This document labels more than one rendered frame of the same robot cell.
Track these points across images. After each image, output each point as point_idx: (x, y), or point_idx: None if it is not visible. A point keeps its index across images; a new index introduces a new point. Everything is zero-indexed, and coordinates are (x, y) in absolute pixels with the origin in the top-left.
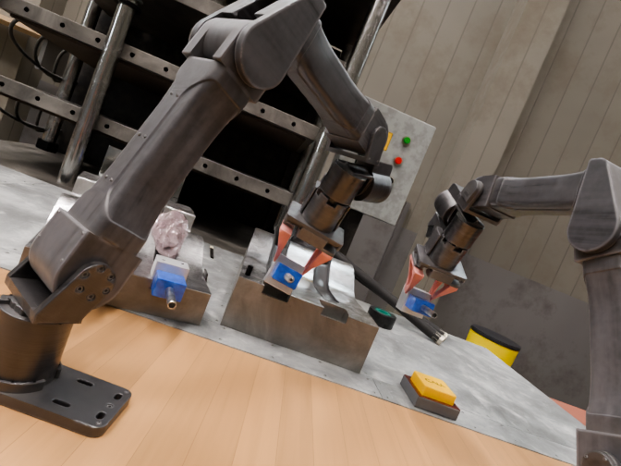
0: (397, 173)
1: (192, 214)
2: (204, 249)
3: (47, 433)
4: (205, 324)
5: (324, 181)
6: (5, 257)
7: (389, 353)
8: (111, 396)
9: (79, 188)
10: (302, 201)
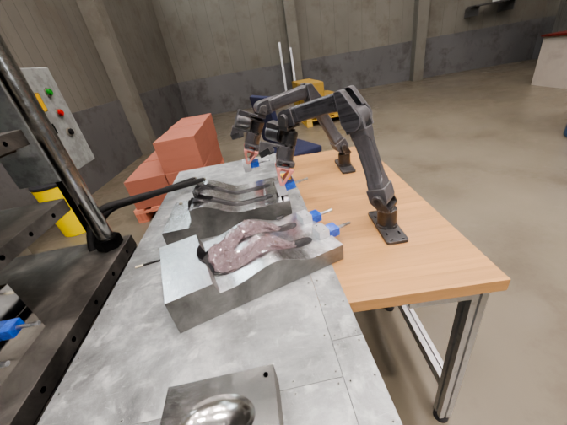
0: (66, 121)
1: (192, 236)
2: (151, 266)
3: None
4: None
5: (293, 142)
6: (323, 277)
7: None
8: (374, 212)
9: (216, 287)
10: (89, 192)
